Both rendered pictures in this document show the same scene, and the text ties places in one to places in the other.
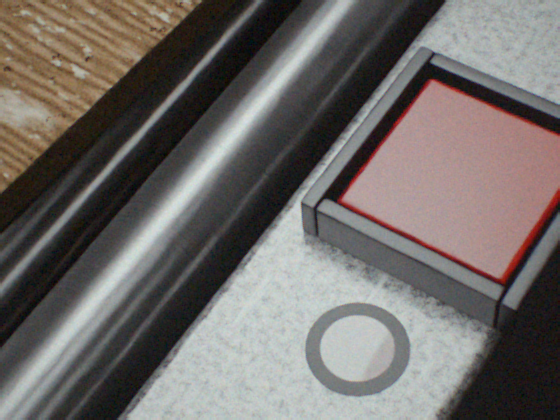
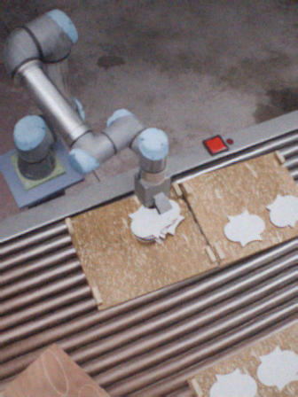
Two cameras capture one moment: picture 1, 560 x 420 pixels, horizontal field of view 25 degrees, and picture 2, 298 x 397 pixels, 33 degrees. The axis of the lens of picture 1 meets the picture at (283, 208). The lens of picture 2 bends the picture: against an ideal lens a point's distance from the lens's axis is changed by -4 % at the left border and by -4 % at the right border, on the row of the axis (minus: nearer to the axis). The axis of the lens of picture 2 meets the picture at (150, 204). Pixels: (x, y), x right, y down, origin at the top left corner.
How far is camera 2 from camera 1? 1.91 m
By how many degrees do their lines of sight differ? 65
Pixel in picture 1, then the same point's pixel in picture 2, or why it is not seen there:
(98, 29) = (237, 168)
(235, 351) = (238, 145)
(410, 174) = (219, 146)
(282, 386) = (236, 142)
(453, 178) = (216, 144)
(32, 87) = (245, 166)
